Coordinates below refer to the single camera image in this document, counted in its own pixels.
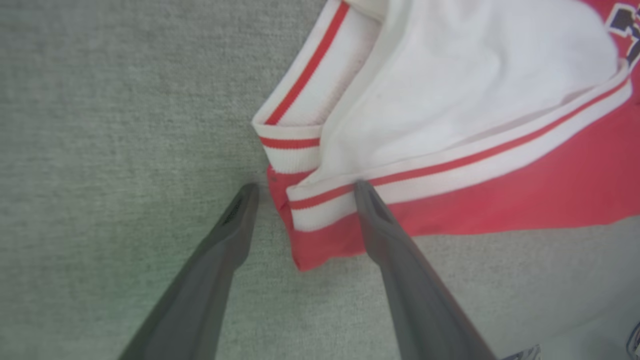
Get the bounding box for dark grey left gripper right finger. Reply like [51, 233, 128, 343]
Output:
[353, 180, 497, 360]

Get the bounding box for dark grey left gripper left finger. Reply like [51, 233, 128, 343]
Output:
[119, 182, 260, 360]

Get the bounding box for grey fabric surface cover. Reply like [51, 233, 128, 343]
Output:
[0, 0, 640, 360]

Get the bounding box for red and white jersey garment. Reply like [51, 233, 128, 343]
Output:
[251, 0, 640, 272]

